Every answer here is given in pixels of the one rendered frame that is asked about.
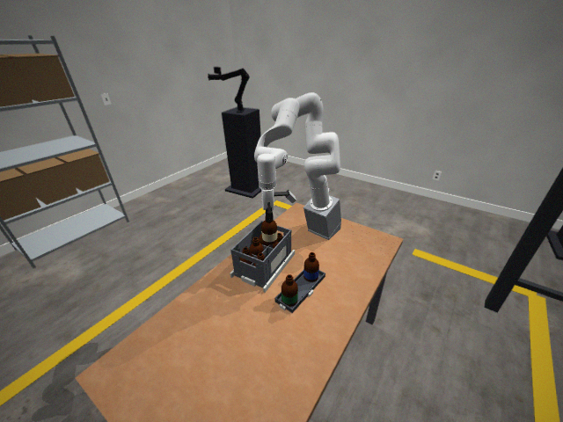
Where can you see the brown glass bottle with green label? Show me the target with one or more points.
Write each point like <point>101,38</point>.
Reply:
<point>289,291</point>

